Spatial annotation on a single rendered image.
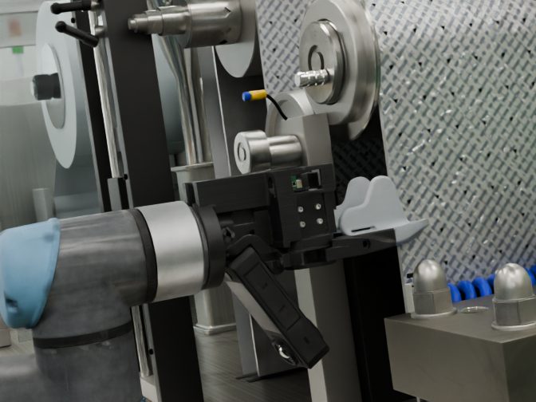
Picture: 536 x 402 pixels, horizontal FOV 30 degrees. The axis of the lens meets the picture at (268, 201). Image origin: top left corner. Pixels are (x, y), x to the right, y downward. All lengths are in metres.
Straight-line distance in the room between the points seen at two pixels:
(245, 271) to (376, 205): 0.13
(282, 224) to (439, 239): 0.17
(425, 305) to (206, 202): 0.19
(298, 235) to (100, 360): 0.18
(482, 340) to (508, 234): 0.24
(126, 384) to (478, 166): 0.37
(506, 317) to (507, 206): 0.22
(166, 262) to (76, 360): 0.10
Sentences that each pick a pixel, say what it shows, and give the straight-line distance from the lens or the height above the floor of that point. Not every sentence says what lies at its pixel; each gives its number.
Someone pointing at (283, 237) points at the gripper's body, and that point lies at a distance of 0.79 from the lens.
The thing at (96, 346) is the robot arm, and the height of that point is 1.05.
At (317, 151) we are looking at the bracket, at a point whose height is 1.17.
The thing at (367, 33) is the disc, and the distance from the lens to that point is 0.87.
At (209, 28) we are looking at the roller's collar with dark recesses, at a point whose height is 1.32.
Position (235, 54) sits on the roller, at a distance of 1.16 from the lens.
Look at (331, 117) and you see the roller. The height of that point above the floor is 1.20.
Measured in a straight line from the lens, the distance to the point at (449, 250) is 0.90.
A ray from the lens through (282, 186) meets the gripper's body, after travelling 0.79.
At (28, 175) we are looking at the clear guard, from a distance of 1.81.
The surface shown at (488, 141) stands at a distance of 0.92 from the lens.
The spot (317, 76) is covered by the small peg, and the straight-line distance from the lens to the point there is 0.89.
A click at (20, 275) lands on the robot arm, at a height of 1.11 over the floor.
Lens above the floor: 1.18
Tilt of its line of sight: 3 degrees down
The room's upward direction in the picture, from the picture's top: 8 degrees counter-clockwise
